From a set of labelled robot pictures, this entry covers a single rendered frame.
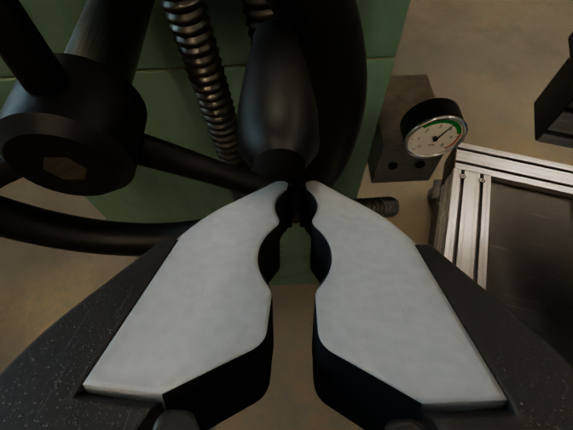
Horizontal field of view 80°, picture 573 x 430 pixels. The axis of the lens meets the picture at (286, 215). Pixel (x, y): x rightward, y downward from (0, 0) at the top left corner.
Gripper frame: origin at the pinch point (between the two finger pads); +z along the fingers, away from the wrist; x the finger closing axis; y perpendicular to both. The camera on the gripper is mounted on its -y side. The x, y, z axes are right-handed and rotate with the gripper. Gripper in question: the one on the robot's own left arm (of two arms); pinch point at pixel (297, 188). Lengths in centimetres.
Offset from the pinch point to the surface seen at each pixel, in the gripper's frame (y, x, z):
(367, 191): 46, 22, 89
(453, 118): 4.0, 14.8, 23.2
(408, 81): 3.5, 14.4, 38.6
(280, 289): 63, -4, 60
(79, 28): -4.2, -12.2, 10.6
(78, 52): -3.2, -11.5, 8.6
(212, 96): -0.1, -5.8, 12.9
